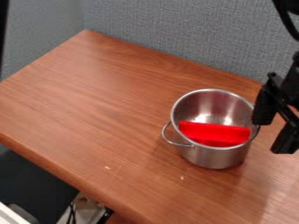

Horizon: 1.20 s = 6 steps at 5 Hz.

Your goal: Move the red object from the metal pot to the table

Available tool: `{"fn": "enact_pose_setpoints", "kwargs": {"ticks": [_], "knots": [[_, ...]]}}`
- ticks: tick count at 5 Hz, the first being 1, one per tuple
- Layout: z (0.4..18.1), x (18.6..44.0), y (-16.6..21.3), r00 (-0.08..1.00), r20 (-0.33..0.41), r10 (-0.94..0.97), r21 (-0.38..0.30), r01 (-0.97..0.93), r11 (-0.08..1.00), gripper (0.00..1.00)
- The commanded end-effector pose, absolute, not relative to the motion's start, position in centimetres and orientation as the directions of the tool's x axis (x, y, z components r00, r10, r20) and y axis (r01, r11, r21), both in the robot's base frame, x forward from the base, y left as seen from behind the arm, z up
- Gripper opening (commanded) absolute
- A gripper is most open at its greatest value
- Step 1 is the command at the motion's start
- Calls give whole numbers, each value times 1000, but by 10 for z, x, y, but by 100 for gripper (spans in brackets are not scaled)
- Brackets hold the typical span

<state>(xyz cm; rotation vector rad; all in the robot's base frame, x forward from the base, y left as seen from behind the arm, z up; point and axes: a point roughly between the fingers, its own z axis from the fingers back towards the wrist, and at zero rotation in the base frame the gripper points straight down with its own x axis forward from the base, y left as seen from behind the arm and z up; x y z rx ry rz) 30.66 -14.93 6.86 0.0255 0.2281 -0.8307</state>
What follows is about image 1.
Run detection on red rectangular block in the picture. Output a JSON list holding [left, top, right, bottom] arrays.
[[179, 121, 251, 147]]

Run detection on white object bottom left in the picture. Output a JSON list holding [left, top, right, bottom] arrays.
[[0, 202, 31, 224]]

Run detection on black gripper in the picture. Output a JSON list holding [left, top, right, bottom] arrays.
[[251, 52, 299, 154]]

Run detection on metal table leg frame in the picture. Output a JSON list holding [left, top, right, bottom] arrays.
[[56, 192, 106, 224]]

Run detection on metal pot with handles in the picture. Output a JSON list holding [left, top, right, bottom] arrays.
[[162, 88, 259, 170]]

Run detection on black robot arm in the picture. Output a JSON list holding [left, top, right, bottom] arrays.
[[251, 0, 299, 154]]

